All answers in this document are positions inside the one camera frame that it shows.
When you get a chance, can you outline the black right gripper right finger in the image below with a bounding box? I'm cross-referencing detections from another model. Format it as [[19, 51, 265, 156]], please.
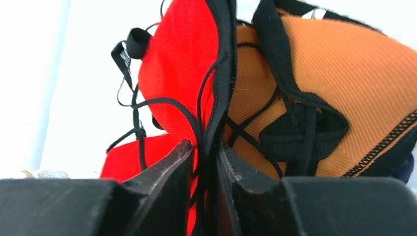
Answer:
[[216, 143, 417, 236]]

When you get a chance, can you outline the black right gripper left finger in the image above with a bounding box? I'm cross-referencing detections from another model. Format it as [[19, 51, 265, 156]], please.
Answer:
[[0, 140, 194, 236]]

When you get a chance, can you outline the white round mesh laundry bag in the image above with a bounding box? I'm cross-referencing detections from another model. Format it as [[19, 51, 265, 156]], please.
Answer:
[[14, 170, 70, 179]]

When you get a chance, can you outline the orange bra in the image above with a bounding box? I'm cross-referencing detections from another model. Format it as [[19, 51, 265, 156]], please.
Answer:
[[223, 0, 417, 180]]

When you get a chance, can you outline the navy blue bra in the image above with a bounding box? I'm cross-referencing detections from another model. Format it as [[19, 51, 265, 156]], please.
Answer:
[[392, 154, 415, 184]]

